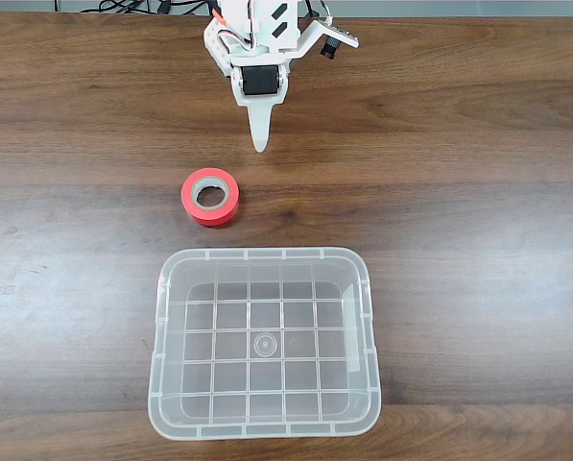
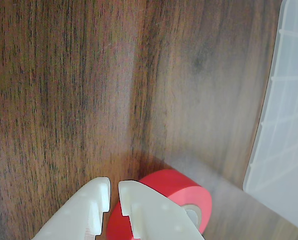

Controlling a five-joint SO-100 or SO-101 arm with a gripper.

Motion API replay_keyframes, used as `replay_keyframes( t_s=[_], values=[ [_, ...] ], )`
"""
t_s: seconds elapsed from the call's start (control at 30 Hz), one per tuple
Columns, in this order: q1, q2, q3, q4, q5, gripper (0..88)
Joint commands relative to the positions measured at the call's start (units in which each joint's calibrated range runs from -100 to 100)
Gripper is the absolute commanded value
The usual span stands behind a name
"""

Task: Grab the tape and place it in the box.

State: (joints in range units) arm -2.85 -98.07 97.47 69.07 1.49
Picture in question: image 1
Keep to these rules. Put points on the red tape roll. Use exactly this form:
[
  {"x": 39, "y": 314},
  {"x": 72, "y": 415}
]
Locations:
[{"x": 190, "y": 201}]

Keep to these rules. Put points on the clear plastic box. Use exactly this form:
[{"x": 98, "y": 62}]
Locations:
[{"x": 171, "y": 346}]

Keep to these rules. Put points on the camera module on white bracket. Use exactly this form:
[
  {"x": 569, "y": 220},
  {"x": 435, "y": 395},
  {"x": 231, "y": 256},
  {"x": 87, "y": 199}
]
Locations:
[{"x": 331, "y": 48}]

